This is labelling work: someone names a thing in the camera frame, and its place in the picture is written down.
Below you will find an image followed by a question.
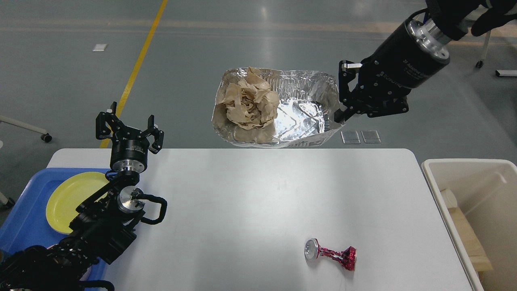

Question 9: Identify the white caster leg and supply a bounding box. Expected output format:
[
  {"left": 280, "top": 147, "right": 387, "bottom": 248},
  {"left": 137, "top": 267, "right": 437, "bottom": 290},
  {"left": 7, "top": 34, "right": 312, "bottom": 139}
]
[{"left": 0, "top": 115, "right": 53, "bottom": 143}]

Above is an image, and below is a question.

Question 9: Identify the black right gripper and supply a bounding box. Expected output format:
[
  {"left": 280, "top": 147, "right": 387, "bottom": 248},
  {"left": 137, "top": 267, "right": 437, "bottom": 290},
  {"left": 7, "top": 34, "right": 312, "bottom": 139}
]
[{"left": 334, "top": 19, "right": 450, "bottom": 124}]

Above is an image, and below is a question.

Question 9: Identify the brown paper ball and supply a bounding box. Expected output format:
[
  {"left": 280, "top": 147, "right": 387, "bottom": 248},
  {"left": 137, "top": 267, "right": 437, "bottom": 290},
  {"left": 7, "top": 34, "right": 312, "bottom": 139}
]
[{"left": 214, "top": 67, "right": 280, "bottom": 130}]

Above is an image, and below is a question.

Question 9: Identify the floor outlet plate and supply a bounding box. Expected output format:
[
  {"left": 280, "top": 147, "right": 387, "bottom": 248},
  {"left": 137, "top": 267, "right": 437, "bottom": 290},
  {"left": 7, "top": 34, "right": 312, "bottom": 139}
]
[
  {"left": 341, "top": 130, "right": 361, "bottom": 144},
  {"left": 361, "top": 130, "right": 382, "bottom": 144}
]

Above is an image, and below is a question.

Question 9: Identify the white office chair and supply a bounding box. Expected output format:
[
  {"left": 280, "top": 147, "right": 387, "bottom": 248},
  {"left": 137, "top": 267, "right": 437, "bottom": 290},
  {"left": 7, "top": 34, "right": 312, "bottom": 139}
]
[{"left": 475, "top": 31, "right": 492, "bottom": 69}]

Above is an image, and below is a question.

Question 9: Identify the yellow plastic plate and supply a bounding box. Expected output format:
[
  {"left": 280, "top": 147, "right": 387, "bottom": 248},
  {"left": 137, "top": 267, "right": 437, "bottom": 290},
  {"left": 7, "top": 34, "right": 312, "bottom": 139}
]
[{"left": 45, "top": 172, "right": 108, "bottom": 234}]

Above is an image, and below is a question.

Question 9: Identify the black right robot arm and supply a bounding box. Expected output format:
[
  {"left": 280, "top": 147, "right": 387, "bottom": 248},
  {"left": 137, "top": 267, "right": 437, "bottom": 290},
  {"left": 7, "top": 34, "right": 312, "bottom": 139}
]
[{"left": 334, "top": 0, "right": 516, "bottom": 124}]

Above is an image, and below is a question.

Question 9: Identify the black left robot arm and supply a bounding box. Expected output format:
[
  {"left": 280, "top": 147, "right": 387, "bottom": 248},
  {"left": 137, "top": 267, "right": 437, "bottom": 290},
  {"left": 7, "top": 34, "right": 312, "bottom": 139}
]
[{"left": 1, "top": 102, "right": 168, "bottom": 291}]

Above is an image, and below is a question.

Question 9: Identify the crushed red can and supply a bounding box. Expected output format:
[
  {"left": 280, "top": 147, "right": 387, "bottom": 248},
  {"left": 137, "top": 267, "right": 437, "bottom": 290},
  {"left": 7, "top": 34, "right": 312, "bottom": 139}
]
[{"left": 303, "top": 238, "right": 357, "bottom": 271}]

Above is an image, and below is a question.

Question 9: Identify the white paper cup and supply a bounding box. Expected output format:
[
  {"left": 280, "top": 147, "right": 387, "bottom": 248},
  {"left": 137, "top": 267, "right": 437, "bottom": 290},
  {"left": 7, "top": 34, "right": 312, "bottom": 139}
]
[{"left": 441, "top": 188, "right": 458, "bottom": 209}]

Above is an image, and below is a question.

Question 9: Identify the blue plastic tray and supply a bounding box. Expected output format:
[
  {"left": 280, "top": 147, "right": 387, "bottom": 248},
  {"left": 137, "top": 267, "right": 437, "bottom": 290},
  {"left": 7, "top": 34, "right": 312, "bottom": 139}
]
[{"left": 1, "top": 168, "right": 108, "bottom": 257}]

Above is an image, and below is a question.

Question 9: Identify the brown paper bag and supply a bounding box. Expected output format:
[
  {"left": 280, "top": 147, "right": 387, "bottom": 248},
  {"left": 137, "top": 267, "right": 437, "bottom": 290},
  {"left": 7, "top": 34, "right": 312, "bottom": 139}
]
[{"left": 448, "top": 207, "right": 493, "bottom": 272}]

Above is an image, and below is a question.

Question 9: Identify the beige plastic bin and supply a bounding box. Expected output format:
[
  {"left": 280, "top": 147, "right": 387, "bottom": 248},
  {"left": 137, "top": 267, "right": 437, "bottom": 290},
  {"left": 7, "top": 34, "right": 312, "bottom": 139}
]
[{"left": 422, "top": 158, "right": 517, "bottom": 291}]

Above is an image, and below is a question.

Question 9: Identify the silver foil wrapper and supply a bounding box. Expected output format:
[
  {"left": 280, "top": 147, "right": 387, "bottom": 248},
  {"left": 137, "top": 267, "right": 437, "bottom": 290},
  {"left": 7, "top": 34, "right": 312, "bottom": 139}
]
[{"left": 212, "top": 67, "right": 343, "bottom": 148}]

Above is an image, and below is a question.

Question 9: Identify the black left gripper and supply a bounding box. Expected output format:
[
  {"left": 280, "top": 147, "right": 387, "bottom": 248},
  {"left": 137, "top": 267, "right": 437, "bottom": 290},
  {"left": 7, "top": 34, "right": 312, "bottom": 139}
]
[{"left": 95, "top": 101, "right": 164, "bottom": 173}]

